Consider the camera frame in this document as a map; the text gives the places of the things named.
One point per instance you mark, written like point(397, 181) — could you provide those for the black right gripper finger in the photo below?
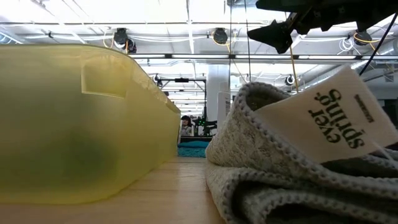
point(280, 5)
point(273, 34)

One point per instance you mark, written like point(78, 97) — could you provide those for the grey waffle towel with tag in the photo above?
point(264, 155)

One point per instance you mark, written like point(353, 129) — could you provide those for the dark green cloth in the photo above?
point(87, 158)

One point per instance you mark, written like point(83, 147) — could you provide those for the person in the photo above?
point(186, 124)

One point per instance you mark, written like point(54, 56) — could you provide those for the yellow plastic bin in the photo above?
point(77, 109)

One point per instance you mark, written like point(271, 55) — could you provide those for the black background rig frame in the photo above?
point(182, 80)

